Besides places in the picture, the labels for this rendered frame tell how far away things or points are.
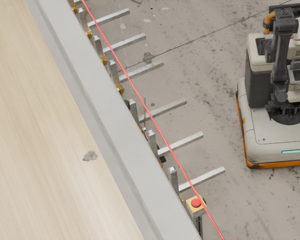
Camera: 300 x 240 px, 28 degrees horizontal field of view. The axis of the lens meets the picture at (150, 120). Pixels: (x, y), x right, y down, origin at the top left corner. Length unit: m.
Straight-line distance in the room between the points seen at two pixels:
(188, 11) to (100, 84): 3.69
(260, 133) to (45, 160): 1.50
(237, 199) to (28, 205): 1.53
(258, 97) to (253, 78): 0.21
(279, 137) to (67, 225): 1.63
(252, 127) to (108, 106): 2.65
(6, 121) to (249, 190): 1.69
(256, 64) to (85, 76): 2.30
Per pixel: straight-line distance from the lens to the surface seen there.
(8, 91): 3.70
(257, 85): 3.94
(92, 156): 3.28
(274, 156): 4.07
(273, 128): 4.09
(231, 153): 4.30
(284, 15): 2.88
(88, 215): 3.12
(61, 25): 1.71
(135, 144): 1.43
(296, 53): 3.35
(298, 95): 3.62
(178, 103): 3.48
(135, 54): 4.91
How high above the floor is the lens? 3.65
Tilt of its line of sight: 54 degrees down
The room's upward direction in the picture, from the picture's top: 9 degrees counter-clockwise
